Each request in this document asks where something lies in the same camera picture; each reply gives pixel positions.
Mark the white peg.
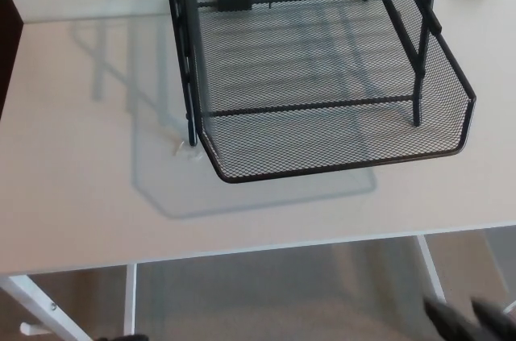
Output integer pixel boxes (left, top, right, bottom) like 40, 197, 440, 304
19, 322, 46, 337

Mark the black three-fingered right robot hand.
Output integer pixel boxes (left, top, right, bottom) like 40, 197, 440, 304
422, 296, 516, 341

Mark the black mesh file tray layer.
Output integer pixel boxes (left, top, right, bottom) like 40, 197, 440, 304
188, 0, 477, 185

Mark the white table leg frame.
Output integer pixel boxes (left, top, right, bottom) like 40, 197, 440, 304
415, 235, 447, 304
0, 263, 139, 341

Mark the black metal file tray frame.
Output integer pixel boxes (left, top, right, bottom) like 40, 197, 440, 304
160, 0, 461, 147

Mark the dark brown wooden cabinet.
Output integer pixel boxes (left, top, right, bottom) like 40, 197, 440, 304
0, 0, 24, 121

